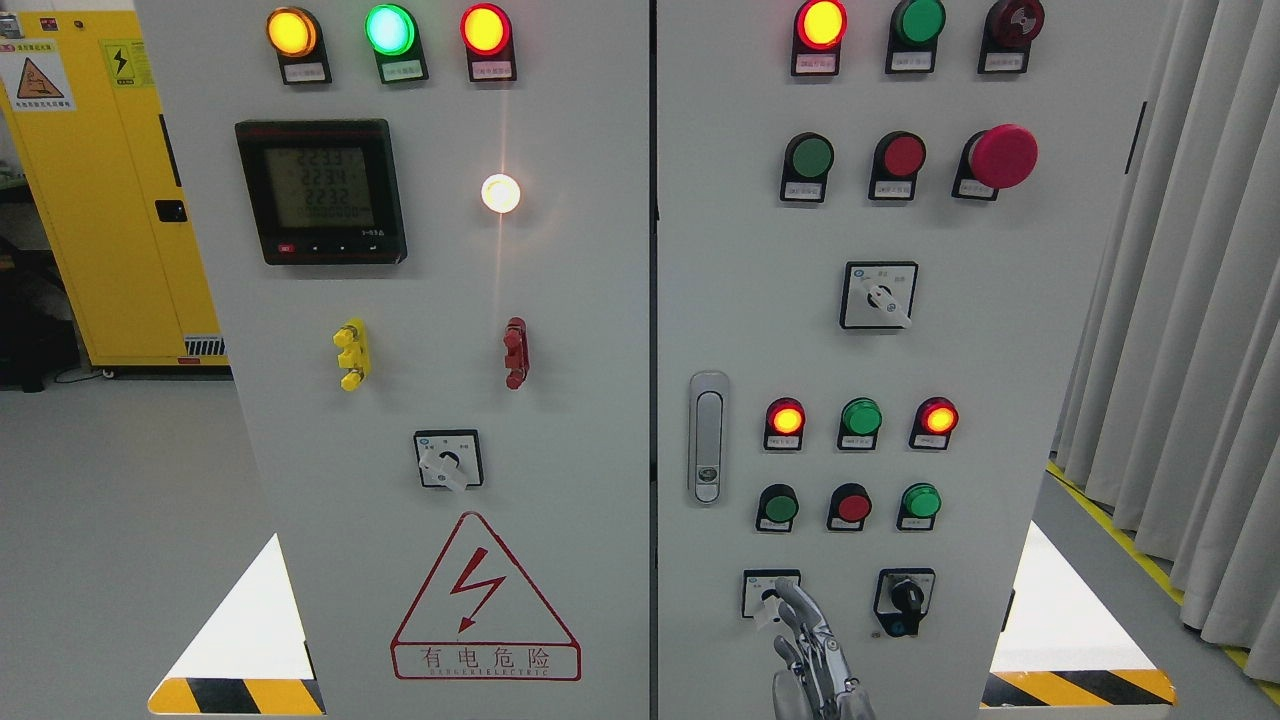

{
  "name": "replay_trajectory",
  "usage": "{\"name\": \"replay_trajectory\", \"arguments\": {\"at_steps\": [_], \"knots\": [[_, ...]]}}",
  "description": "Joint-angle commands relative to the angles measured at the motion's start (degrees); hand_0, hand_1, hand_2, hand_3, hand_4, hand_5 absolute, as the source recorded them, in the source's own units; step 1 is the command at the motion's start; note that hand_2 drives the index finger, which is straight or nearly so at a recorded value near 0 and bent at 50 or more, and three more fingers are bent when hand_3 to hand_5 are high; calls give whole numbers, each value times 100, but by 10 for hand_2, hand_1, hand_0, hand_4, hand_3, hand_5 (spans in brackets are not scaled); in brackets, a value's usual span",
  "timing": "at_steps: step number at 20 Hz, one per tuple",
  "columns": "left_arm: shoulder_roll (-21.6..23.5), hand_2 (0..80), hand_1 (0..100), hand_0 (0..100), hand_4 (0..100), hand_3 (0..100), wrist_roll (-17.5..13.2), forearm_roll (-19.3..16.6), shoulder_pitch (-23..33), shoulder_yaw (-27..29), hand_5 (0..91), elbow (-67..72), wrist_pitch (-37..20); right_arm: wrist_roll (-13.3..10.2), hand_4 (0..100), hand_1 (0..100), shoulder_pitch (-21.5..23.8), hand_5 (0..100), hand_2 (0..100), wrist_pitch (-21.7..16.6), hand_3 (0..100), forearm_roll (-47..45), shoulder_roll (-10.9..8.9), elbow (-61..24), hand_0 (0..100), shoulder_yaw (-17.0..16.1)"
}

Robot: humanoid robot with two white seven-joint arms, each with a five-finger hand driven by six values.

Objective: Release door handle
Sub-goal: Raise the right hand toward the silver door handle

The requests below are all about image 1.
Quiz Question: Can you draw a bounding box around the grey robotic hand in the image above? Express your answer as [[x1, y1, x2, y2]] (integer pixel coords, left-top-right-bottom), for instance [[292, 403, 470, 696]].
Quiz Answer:
[[772, 578, 876, 719]]

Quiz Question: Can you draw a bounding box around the silver door handle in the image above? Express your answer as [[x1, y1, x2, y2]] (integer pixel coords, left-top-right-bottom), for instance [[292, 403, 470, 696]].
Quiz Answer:
[[687, 372, 730, 505]]

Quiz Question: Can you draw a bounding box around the right cabinet door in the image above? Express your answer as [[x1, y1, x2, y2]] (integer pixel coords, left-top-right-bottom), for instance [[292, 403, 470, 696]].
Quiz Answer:
[[655, 1, 1179, 719]]

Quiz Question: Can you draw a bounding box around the cabinet door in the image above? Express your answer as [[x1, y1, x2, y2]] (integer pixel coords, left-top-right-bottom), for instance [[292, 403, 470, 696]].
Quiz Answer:
[[655, 1, 1179, 719], [136, 1, 652, 719]]

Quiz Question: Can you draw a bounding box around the left cabinet door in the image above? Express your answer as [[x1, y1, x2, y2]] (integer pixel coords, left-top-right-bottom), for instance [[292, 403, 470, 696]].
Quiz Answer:
[[136, 1, 652, 719]]

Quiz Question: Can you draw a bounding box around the green push button lower left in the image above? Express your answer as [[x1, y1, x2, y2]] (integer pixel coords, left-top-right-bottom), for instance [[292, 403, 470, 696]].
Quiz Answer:
[[755, 483, 799, 533]]

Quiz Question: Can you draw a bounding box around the green push button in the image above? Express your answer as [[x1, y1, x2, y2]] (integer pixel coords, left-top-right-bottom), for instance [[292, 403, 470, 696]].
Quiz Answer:
[[755, 483, 799, 533], [896, 482, 943, 532], [780, 132, 835, 204]]

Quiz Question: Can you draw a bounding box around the red push button lower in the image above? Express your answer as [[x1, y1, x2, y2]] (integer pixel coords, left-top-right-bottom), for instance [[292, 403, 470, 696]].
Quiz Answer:
[[826, 483, 873, 532]]

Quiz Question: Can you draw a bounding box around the red push button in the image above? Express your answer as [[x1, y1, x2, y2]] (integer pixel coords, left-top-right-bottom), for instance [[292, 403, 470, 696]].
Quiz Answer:
[[826, 483, 873, 532], [867, 131, 927, 202]]

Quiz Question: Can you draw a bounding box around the green push button lower right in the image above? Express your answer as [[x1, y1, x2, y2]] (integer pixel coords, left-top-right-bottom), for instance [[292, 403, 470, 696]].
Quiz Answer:
[[896, 482, 943, 532]]

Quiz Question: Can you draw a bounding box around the red lit lamp middle left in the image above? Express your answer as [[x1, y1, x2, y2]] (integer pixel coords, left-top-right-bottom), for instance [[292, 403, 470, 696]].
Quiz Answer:
[[763, 397, 806, 452]]

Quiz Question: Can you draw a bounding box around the green lamp middle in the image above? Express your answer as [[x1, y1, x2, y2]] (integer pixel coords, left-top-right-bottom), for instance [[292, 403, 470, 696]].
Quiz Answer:
[[836, 397, 884, 452]]

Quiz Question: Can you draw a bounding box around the red lit lamp middle right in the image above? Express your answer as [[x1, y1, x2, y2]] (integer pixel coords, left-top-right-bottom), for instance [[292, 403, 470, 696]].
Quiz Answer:
[[908, 396, 959, 451]]

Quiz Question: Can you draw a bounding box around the red high voltage warning sign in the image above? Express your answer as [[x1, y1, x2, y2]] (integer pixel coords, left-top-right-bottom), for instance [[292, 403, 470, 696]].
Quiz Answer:
[[390, 511, 582, 682]]

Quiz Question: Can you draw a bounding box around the grey curtain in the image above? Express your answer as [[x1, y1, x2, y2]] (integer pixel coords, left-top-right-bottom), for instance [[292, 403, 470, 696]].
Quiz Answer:
[[1055, 1, 1279, 682]]

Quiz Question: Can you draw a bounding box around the red terminal connector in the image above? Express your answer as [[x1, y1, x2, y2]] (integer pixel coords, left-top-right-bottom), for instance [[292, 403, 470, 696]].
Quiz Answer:
[[502, 316, 530, 391]]

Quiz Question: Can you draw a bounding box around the green push button upper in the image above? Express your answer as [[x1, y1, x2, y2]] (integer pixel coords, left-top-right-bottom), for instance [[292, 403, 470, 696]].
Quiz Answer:
[[780, 132, 835, 204]]

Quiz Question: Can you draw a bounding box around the red push button upper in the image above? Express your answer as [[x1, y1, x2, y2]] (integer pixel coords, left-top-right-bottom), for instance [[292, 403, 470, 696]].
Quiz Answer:
[[867, 131, 927, 202]]

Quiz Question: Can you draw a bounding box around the red emergency stop button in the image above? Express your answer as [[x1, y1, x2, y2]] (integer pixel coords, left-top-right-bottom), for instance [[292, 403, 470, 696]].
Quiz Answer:
[[951, 123, 1039, 202]]

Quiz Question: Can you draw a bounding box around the yellow terminal connector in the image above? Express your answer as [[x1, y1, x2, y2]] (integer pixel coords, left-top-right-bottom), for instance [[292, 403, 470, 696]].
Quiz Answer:
[[332, 316, 371, 392]]

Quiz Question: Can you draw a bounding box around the white lit indicator lamp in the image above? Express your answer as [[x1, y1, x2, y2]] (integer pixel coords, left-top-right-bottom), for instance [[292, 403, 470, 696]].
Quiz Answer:
[[480, 173, 522, 215]]

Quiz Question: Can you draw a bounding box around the red lit lamp top right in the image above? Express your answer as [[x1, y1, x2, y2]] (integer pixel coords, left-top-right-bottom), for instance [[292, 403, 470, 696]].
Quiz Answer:
[[790, 0, 849, 77]]

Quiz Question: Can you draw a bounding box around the green lamp top right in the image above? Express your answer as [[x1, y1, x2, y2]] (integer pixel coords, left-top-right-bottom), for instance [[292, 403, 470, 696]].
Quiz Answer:
[[884, 0, 947, 76]]

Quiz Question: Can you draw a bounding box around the dark red buzzer lamp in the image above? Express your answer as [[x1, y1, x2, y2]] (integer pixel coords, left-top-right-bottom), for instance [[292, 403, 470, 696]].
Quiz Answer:
[[975, 0, 1044, 76]]

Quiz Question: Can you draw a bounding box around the black digital power meter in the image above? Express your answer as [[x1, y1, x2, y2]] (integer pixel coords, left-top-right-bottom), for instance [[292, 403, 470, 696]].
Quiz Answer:
[[236, 118, 408, 266]]

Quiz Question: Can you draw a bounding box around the red lit indicator lamp left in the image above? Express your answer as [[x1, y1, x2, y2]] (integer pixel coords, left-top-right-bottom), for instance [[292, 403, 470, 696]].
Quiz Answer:
[[460, 3, 517, 83]]

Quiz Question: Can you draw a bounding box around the green lit indicator lamp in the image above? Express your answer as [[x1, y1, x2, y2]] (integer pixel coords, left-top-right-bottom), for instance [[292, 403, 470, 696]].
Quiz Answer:
[[364, 3, 430, 85]]

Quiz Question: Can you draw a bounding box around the yellow indicator lamp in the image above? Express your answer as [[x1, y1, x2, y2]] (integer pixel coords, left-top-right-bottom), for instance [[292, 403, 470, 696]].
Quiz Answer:
[[266, 6, 332, 85]]

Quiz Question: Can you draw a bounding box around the yellow safety cabinet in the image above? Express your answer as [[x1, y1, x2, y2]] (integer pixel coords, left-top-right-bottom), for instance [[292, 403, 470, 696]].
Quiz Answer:
[[1, 10, 228, 370]]

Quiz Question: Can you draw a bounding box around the white lower rotary selector switch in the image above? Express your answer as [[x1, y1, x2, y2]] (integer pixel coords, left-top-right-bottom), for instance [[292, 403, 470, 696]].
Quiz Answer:
[[740, 568, 801, 630]]

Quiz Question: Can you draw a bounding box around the black key selector switch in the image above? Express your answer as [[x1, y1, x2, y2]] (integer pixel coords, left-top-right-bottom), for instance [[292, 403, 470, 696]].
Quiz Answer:
[[872, 568, 936, 638]]

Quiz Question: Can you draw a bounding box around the right upper rotary selector switch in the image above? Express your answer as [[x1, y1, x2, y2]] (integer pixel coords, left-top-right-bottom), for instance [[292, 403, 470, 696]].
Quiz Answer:
[[838, 261, 919, 331]]

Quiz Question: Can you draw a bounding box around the left rotary selector switch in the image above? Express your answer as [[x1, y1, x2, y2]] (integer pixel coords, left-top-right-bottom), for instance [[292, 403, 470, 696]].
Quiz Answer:
[[413, 429, 485, 492]]

